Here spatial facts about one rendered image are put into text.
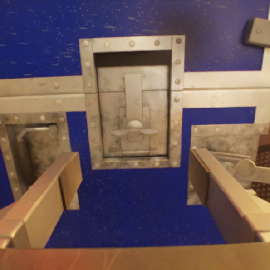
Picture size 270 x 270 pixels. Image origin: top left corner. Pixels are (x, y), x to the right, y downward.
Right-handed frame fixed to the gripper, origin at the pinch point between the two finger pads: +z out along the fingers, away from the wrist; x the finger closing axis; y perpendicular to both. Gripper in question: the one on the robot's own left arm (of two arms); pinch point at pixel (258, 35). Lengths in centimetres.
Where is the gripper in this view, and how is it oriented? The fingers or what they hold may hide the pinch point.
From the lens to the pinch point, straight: 30.5
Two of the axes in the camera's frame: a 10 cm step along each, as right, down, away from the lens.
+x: 0.0, 3.0, -9.5
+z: -9.9, -1.4, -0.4
